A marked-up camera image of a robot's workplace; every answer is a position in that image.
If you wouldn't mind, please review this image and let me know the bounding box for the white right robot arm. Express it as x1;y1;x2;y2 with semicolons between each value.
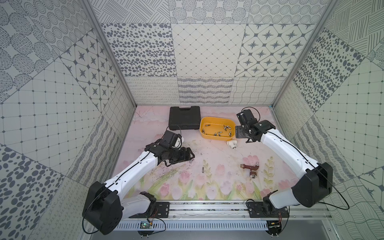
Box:
235;120;335;212

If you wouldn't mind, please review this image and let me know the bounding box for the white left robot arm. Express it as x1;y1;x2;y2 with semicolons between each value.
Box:
82;143;195;235

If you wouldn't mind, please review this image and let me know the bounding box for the yellow plastic storage box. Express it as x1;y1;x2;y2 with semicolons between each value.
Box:
200;117;236;141

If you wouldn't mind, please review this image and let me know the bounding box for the white pipe tee fitting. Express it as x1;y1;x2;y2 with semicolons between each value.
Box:
226;140;238;149

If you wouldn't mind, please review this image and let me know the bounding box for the black plastic tool case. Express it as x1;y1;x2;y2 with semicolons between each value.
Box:
169;106;201;131

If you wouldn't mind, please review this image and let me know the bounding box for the red brown pipe fitting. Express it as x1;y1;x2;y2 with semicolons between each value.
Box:
240;164;259;179

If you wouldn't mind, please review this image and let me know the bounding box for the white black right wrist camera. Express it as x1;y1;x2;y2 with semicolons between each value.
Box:
237;109;259;128

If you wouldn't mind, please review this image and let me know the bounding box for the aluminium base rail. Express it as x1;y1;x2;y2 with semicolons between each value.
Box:
166;200;332;220

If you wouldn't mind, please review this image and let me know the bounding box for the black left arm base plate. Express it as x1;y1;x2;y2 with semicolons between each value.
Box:
129;192;170;219

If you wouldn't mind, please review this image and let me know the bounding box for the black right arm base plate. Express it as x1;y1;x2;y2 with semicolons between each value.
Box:
245;192;290;219

